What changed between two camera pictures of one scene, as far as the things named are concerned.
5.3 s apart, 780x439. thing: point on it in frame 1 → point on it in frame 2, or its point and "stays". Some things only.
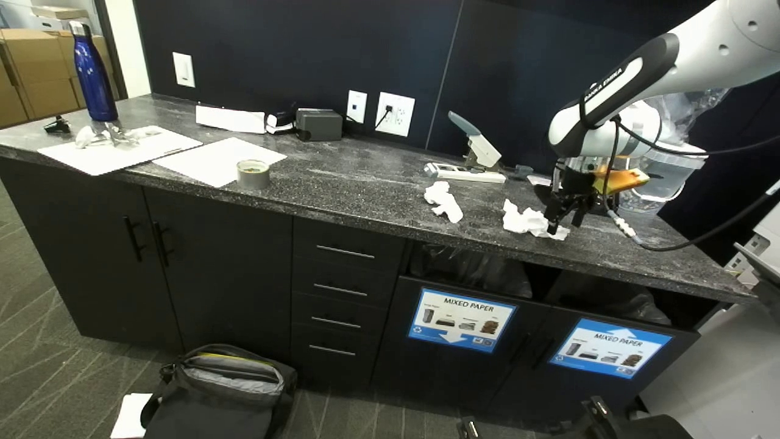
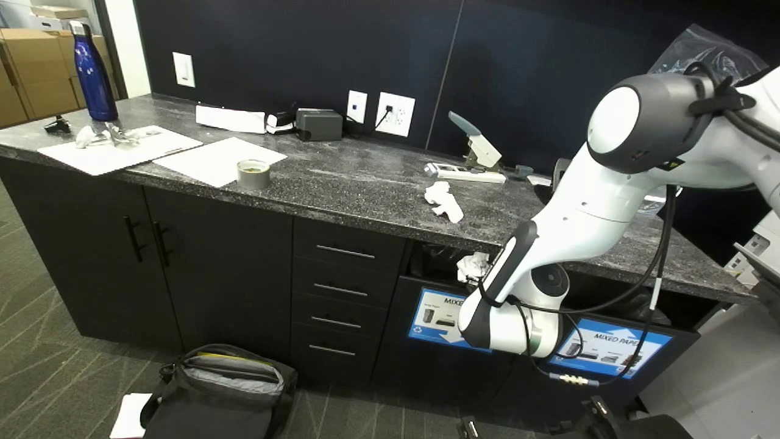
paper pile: (530, 221) → (471, 268)
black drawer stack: (344, 281) stays
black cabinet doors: (162, 269) stays
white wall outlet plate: (357, 103) stays
